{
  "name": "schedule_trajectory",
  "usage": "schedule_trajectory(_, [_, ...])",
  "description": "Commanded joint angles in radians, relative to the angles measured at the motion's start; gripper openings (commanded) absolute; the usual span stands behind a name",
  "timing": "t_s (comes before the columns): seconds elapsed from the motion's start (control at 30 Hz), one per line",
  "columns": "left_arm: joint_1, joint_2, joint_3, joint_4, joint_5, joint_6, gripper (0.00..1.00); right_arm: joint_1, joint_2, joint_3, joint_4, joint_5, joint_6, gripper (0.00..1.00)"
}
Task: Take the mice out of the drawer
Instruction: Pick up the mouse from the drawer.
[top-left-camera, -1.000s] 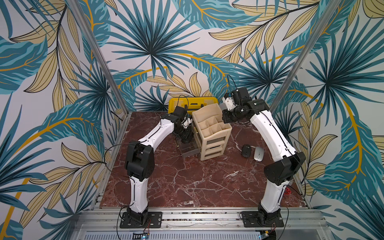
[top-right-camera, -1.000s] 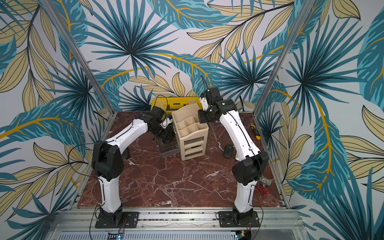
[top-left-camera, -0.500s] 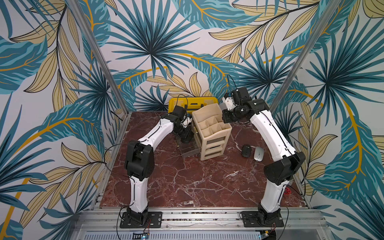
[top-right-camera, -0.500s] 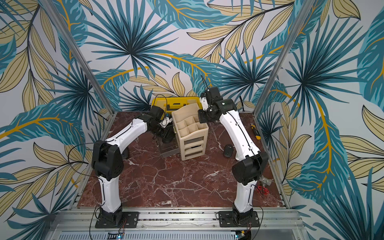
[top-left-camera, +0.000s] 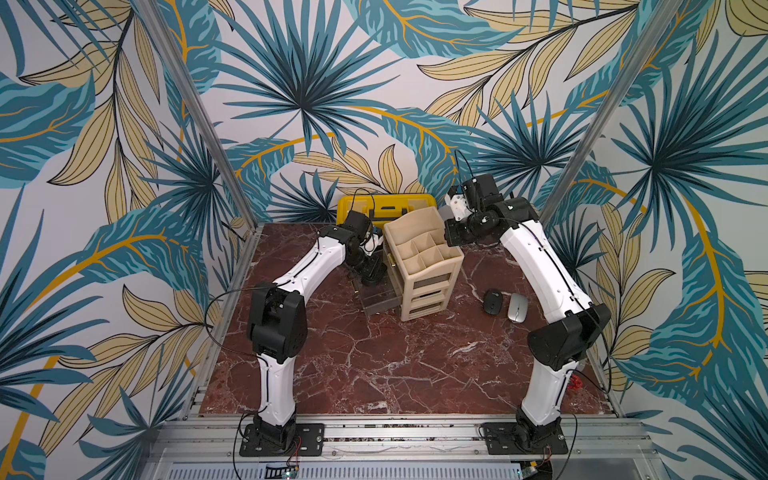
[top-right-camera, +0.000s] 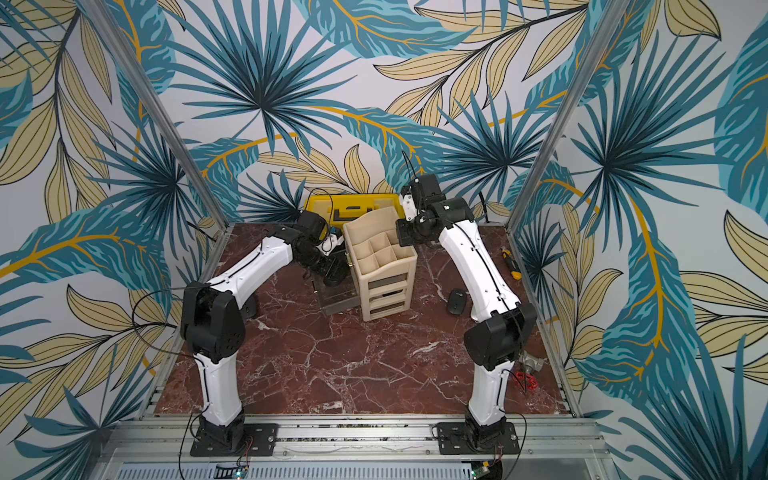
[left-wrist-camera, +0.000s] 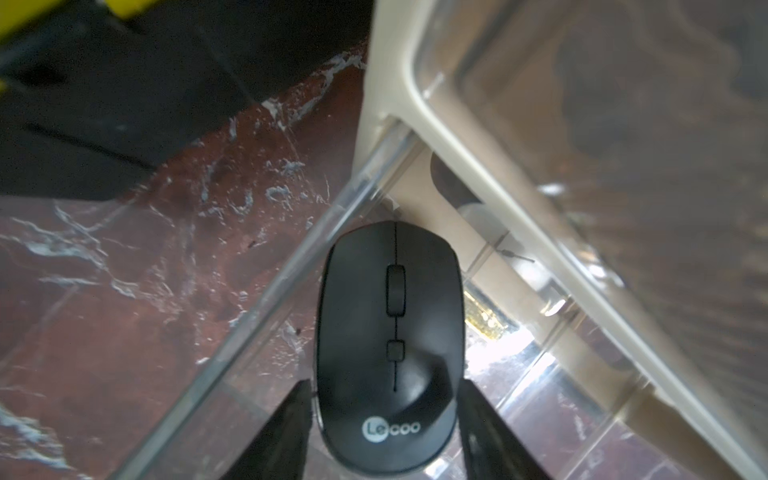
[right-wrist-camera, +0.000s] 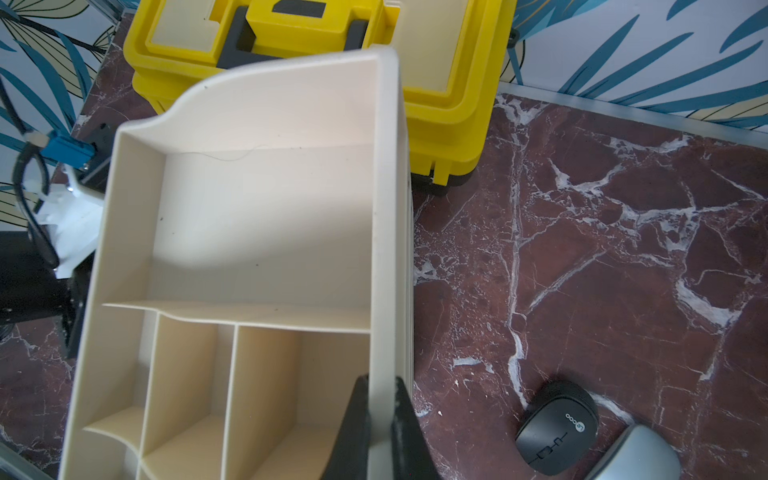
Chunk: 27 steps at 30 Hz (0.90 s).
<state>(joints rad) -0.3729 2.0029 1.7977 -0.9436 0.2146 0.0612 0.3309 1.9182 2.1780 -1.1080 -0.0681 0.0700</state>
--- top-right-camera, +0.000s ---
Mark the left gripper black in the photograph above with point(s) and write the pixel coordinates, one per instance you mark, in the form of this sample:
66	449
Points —
333	263

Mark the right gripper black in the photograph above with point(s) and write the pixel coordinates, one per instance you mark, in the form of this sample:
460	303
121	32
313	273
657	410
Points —
405	234

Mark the beige drawer organizer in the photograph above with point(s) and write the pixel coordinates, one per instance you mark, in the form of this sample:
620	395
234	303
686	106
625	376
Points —
383	271

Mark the black computer mouse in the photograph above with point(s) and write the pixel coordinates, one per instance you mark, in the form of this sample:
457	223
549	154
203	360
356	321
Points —
457	302

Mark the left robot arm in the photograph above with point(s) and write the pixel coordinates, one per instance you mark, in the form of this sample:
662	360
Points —
214	313

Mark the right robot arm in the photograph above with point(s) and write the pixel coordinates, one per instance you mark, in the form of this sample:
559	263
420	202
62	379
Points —
502	322

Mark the yellow black toolbox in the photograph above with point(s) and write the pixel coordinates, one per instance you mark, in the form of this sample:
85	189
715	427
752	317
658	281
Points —
338	209

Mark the yellow black screwdriver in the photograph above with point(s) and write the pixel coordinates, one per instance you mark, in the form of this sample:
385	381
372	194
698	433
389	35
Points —
512	265

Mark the red small object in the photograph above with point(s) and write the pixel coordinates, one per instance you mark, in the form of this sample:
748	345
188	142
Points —
526	381

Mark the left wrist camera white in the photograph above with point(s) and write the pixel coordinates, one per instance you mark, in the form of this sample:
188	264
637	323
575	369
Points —
330	243

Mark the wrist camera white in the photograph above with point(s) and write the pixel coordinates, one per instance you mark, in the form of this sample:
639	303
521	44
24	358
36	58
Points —
409	206
330	243

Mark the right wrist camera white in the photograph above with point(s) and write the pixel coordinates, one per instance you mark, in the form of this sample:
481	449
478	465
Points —
409	206

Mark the aluminium front rail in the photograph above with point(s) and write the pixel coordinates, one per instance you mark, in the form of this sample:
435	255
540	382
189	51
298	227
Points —
360	447

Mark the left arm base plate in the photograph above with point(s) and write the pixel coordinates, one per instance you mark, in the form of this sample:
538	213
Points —
257	440

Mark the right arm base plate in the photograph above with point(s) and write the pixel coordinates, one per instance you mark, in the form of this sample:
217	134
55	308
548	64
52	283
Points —
469	438

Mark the right aluminium corner post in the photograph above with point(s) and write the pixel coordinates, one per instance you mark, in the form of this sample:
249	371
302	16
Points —
599	42

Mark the aluminium corner post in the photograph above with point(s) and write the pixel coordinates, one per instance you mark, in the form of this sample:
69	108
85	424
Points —
599	42
107	28

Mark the left aluminium corner post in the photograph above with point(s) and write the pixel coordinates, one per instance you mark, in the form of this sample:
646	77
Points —
107	28

